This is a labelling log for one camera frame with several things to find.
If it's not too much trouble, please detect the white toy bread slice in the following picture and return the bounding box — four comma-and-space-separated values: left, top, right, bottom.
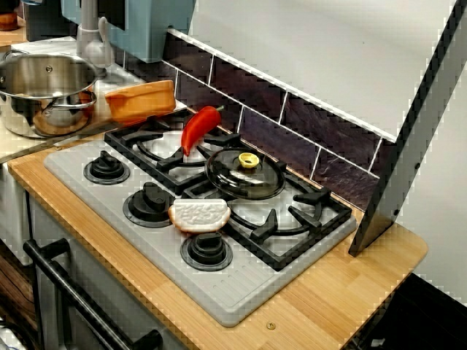
168, 198, 232, 234

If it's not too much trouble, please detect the red toy pepper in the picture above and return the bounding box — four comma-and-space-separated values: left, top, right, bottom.
181, 105, 225, 157

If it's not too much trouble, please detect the glass lid yellow knob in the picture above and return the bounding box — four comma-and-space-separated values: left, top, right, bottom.
204, 147, 287, 201

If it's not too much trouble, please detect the black burner grate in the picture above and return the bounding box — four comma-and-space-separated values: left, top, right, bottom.
181, 160, 353, 271
104, 109, 242, 196

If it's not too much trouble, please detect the black stove knob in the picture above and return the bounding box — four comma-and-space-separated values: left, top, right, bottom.
180, 232, 234, 272
82, 150, 131, 186
122, 181, 182, 229

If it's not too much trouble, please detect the dark tile backsplash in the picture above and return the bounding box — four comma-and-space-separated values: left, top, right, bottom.
122, 28, 397, 213

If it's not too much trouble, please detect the grey stove top plate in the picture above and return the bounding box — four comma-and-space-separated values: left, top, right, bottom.
43, 140, 358, 328

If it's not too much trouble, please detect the white kitchen back panel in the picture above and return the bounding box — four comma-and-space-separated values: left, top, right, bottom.
166, 0, 457, 144

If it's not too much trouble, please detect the dark grey side panel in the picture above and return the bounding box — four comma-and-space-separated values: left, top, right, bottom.
348, 0, 467, 258

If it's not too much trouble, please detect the white toy kitchen cabinet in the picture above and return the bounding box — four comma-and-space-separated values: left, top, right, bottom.
0, 160, 194, 350

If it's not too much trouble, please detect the grey toy faucet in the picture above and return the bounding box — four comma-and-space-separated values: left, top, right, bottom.
75, 0, 116, 69

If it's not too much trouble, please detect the stainless steel pot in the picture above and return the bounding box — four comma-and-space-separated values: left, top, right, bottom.
0, 50, 99, 139

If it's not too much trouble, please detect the black equipment box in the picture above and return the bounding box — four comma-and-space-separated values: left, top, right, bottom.
342, 272, 467, 350

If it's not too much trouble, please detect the dark grey box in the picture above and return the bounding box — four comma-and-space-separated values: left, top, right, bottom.
24, 0, 80, 42

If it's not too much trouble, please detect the wooden side table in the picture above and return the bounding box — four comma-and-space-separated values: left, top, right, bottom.
0, 16, 30, 47

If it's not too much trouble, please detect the brown glass jar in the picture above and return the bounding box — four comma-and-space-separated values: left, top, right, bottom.
0, 0, 20, 32

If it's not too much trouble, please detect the black oven door handle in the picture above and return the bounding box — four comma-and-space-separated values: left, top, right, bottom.
23, 238, 164, 350

